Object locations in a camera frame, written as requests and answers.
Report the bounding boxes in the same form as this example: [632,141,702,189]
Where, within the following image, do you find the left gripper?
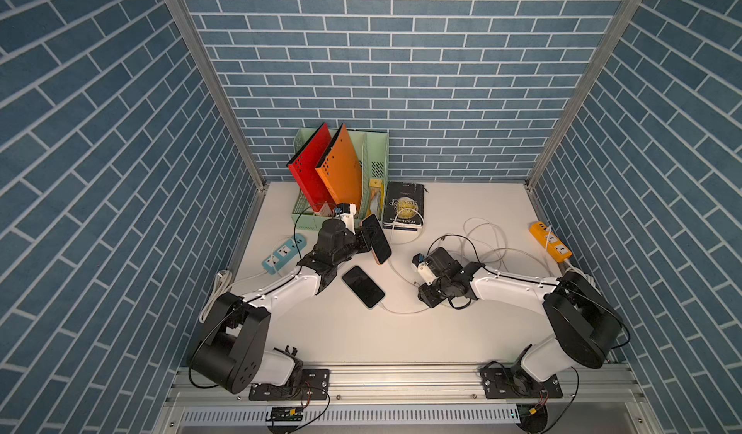
[328,225,377,267]

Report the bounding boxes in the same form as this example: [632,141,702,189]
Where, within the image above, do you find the phone with pink case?
[361,214,392,265]

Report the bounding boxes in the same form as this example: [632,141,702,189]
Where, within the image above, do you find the phone with blue case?
[342,266,386,308]

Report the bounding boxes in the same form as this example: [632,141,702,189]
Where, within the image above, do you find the white charging cable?
[379,207,558,316]

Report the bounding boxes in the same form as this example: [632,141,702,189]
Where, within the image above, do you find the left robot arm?
[189,216,390,395]

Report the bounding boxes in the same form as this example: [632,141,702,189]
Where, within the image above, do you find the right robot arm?
[412,248,625,399]

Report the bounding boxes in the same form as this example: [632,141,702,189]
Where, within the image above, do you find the yellow item in organizer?
[366,178,384,220]

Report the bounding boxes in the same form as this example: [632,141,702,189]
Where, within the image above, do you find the black book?
[382,182,426,231]

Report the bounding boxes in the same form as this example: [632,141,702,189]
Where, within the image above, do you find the orange folder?
[315,124,362,207]

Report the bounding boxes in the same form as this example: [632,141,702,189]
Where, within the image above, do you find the red folder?
[287,123,334,213]

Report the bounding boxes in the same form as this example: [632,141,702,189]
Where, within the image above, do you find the green plastic file organizer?
[292,128,388,231]

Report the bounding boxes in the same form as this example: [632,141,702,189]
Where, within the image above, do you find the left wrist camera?
[334,203,357,233]

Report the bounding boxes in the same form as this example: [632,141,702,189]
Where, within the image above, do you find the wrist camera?
[412,254,441,285]
[334,203,357,233]

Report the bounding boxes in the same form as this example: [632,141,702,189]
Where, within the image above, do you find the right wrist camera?
[412,254,441,285]

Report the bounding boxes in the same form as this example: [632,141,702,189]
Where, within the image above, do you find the teal strip white power cord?
[198,268,268,325]

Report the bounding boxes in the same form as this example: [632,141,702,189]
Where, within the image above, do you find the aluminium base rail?
[154,363,660,433]

